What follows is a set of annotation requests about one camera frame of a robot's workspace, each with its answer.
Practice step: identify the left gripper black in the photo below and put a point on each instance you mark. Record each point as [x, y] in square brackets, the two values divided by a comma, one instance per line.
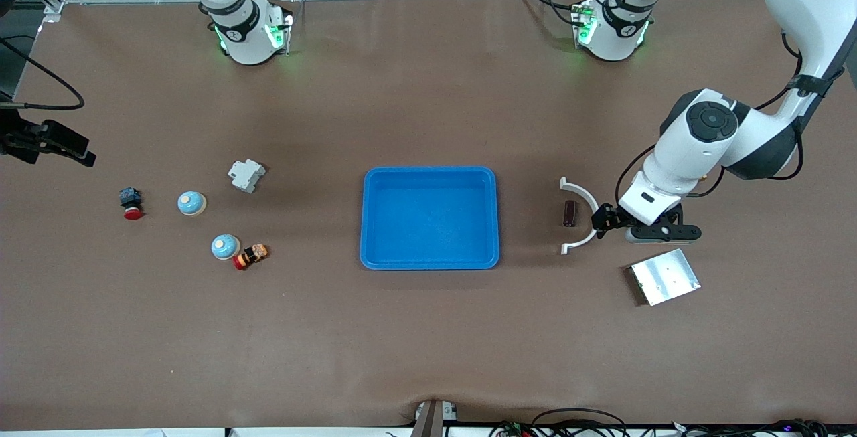
[608, 217]

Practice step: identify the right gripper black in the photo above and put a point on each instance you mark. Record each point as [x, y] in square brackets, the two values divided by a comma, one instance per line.
[27, 137]

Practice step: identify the dark brown rectangular block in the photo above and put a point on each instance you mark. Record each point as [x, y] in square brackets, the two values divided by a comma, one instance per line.
[569, 213]

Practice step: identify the blue desk bell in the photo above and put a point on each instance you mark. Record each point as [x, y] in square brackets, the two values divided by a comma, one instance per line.
[191, 203]
[225, 247]

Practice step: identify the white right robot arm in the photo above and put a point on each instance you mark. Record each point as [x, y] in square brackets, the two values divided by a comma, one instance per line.
[244, 35]

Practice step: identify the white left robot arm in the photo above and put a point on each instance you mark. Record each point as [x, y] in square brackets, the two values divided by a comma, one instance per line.
[689, 156]

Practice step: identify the red push button black body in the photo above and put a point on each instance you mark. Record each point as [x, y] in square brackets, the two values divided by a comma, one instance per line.
[130, 199]

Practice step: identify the silver metal plate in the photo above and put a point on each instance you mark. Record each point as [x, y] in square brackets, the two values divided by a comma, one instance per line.
[666, 278]

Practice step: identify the white circuit breaker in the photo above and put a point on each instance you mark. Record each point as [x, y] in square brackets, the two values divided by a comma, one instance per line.
[246, 175]

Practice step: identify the blue plastic tray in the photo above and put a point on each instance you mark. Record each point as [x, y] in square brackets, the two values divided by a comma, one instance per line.
[428, 223]

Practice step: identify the red button orange yellow body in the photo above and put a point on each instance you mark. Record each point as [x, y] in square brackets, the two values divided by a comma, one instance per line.
[253, 256]

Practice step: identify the white curved plastic bracket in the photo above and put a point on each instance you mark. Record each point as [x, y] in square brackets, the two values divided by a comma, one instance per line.
[582, 193]

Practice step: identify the camera mount post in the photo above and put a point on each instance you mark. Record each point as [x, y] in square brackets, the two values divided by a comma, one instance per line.
[432, 420]

